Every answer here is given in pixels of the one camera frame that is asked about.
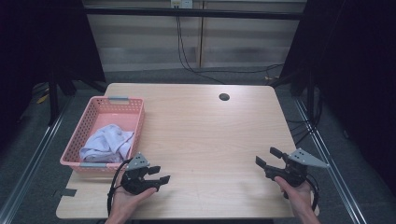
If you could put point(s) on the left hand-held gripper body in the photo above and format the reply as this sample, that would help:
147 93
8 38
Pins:
134 182

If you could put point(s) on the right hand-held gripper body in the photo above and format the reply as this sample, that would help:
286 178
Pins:
292 174

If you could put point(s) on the white patterned cloth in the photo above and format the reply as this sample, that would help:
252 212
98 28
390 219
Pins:
106 144

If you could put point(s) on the pink plastic basket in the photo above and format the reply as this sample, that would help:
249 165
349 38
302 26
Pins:
106 116

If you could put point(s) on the person's right hand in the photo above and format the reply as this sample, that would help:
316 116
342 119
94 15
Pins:
297 196

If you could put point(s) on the person's left hand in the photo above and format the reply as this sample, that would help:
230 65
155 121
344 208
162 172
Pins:
126 203

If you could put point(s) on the black metal stand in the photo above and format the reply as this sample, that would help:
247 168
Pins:
310 99
53 102

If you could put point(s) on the black tape strip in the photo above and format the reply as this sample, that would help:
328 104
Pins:
68 192

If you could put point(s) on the black table grommet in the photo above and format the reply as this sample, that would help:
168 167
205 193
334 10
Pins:
224 96

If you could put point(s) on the dark curtain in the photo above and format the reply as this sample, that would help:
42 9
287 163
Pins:
358 62
37 40

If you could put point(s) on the yellow object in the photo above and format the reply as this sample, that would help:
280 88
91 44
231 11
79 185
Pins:
42 99

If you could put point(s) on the black horizontal bar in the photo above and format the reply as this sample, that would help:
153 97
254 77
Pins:
218 14

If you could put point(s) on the white wall socket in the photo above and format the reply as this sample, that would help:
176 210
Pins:
182 3

